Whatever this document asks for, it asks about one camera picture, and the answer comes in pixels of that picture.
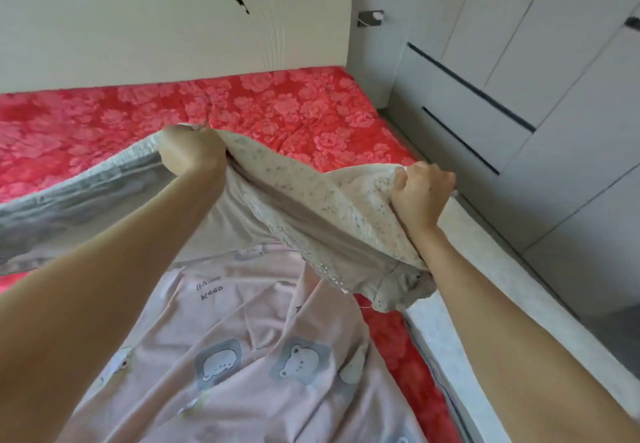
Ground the person's left forearm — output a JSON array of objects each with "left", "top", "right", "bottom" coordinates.
[{"left": 0, "top": 163, "right": 229, "bottom": 443}]

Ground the person's right hand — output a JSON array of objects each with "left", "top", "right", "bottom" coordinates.
[{"left": 390, "top": 161, "right": 456, "bottom": 231}]

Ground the cream padded headboard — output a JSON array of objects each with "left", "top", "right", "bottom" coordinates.
[{"left": 0, "top": 0, "right": 354, "bottom": 95}]

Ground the red floral bed sheet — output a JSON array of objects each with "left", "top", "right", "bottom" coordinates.
[{"left": 0, "top": 66, "right": 463, "bottom": 443}]

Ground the pink bear-print sheet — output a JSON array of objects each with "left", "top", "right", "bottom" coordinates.
[{"left": 54, "top": 241, "right": 429, "bottom": 443}]

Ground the person's right forearm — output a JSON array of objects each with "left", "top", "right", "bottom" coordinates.
[{"left": 406, "top": 223, "right": 640, "bottom": 443}]

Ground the person's left hand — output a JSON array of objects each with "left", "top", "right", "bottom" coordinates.
[{"left": 158, "top": 125, "right": 229, "bottom": 177}]

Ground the white wardrobe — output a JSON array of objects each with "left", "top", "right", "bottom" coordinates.
[{"left": 410, "top": 0, "right": 640, "bottom": 318}]

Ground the white bed frame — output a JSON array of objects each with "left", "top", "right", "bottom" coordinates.
[{"left": 400, "top": 197, "right": 640, "bottom": 443}]

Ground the white drawer unit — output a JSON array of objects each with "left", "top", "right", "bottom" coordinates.
[{"left": 387, "top": 42, "right": 538, "bottom": 209}]

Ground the beige floral lace-trimmed quilt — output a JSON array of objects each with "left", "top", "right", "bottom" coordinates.
[{"left": 0, "top": 123, "right": 455, "bottom": 314}]

